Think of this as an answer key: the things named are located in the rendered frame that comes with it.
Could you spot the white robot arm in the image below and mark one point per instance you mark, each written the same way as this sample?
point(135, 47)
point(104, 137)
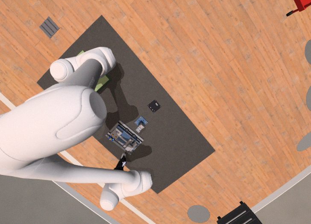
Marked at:
point(59, 118)

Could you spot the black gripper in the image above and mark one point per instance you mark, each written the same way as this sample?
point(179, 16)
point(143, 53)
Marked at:
point(121, 163)

